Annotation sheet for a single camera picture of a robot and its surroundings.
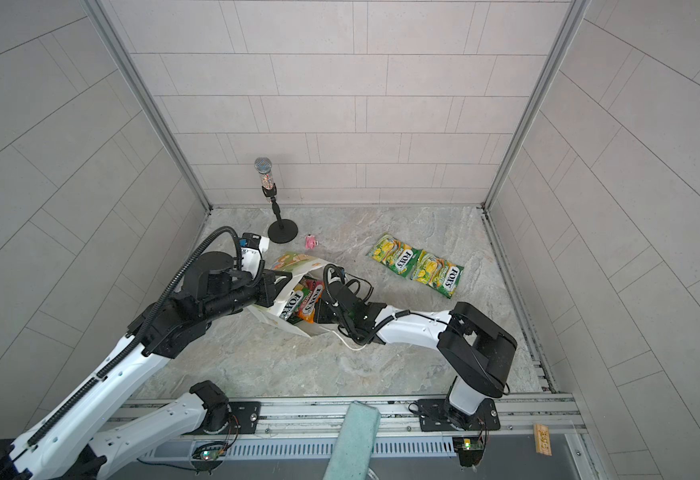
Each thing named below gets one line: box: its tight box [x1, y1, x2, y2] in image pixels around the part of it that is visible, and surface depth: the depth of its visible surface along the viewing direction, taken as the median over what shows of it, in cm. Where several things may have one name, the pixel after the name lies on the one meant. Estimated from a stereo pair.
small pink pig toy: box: [305, 235, 319, 250], surface depth 106 cm
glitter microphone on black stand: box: [254, 157, 299, 244], surface depth 96 cm
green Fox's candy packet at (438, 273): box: [410, 249, 464, 299], surface depth 96 cm
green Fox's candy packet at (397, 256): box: [366, 234, 423, 278], surface depth 101 cm
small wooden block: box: [534, 423, 552, 457], surface depth 69 cm
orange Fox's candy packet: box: [297, 279, 325, 323], surface depth 84 cm
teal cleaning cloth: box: [324, 400, 381, 480], surface depth 68 cm
